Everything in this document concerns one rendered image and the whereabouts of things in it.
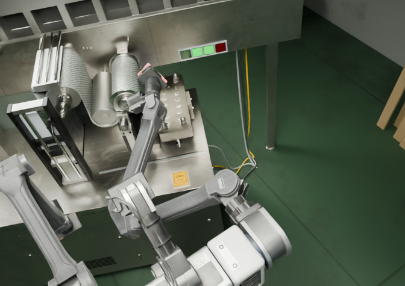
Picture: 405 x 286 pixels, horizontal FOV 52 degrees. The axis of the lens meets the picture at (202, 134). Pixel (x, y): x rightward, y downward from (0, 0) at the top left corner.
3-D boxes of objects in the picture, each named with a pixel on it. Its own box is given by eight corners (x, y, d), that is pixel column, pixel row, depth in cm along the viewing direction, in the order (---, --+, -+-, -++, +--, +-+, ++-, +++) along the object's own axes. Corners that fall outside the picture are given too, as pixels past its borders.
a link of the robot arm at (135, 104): (167, 116, 152) (155, 105, 145) (141, 129, 155) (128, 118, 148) (161, 91, 159) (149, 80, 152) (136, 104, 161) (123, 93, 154)
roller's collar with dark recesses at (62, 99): (58, 114, 175) (52, 104, 170) (59, 104, 179) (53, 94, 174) (73, 111, 175) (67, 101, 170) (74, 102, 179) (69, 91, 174)
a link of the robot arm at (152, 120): (136, 221, 139) (117, 212, 130) (122, 218, 142) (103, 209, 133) (172, 109, 154) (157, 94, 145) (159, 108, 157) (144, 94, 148)
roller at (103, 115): (96, 129, 193) (88, 112, 183) (97, 91, 209) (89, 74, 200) (122, 124, 193) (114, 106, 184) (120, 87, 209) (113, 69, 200)
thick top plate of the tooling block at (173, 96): (161, 142, 202) (159, 134, 197) (155, 87, 227) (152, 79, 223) (193, 135, 202) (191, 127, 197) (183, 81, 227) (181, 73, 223)
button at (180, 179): (174, 188, 193) (173, 185, 191) (172, 175, 197) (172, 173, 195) (188, 185, 193) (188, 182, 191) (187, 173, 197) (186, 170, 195)
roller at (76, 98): (54, 112, 182) (41, 89, 171) (58, 74, 198) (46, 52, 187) (85, 106, 182) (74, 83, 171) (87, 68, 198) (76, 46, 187)
